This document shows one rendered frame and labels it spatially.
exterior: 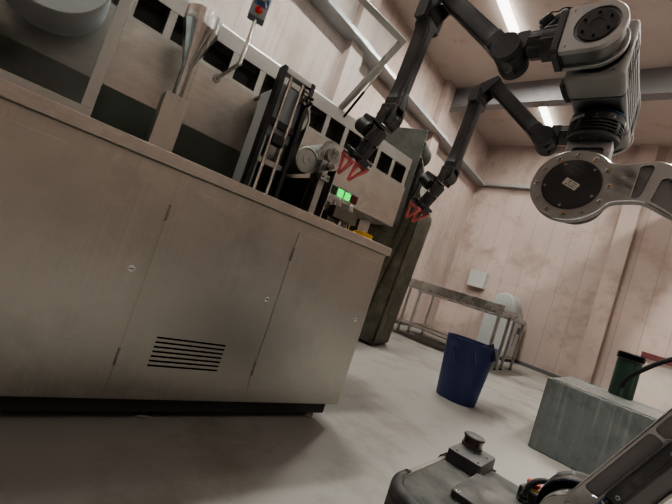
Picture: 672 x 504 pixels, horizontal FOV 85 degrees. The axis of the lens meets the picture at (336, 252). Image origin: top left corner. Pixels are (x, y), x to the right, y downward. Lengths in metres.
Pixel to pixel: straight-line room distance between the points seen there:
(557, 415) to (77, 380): 2.66
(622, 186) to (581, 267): 8.42
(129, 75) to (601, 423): 3.16
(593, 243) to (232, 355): 8.86
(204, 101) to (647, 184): 1.72
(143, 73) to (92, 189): 0.81
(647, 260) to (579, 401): 6.83
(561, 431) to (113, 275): 2.69
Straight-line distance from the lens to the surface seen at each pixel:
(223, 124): 2.00
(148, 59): 1.96
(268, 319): 1.51
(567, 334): 9.40
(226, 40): 2.10
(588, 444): 2.98
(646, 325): 9.34
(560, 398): 2.97
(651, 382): 6.58
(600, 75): 1.20
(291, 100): 1.68
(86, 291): 1.30
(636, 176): 1.18
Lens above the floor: 0.71
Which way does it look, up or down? 3 degrees up
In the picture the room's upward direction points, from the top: 18 degrees clockwise
